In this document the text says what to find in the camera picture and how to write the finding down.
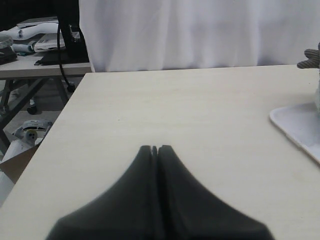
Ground white curtain backdrop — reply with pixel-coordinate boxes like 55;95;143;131
79;0;320;72

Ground grey side table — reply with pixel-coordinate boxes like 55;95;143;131
0;53;92;141

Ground white plush snowman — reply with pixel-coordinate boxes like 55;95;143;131
296;44;320;69

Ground white robot toy on floor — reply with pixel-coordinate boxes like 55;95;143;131
0;120;53;205

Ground black hanging cable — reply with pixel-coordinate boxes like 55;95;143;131
57;23;76;93

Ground white items on side table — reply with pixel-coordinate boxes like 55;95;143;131
0;16;65;65

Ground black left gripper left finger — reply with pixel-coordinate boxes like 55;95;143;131
47;145;160;240

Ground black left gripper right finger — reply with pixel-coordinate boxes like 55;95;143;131
157;145;274;240

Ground black monitor stand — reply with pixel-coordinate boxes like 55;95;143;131
35;0;89;66

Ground white plastic tray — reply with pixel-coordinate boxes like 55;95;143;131
269;102;320;163

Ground green knitted scarf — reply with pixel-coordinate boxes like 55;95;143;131
314;79;320;113

